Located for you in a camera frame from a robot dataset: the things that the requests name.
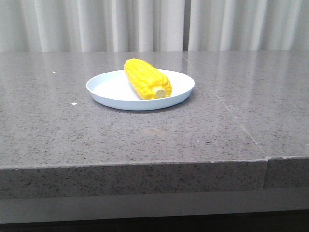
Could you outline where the yellow corn cob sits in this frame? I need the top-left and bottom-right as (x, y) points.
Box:
(124, 58), (172, 100)

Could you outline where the light blue round plate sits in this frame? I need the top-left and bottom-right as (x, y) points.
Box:
(86, 69), (195, 111)

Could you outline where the white curtain right panel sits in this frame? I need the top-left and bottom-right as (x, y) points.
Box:
(183, 0), (309, 51)

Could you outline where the white curtain panel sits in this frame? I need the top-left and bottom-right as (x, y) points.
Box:
(183, 0), (309, 51)
(0, 0), (190, 52)

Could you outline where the white curtain left panel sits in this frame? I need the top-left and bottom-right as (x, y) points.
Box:
(0, 0), (190, 52)

